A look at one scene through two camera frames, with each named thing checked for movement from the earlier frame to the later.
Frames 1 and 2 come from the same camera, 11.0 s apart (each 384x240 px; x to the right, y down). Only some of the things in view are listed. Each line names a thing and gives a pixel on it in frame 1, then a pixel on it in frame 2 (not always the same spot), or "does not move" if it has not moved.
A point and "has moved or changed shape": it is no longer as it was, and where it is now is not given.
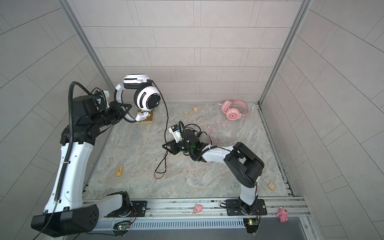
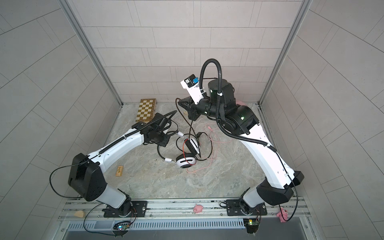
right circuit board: (252, 225) does not move
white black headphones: (147, 97) has moved or changed shape
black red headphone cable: (160, 171) to (198, 133)
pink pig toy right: (283, 215) does not move
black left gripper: (115, 107) to (164, 143)
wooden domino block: (119, 170) does not move
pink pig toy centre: (198, 208) does not move
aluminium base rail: (296, 208) does not move
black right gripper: (174, 146) to (191, 108)
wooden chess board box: (150, 118) does not move
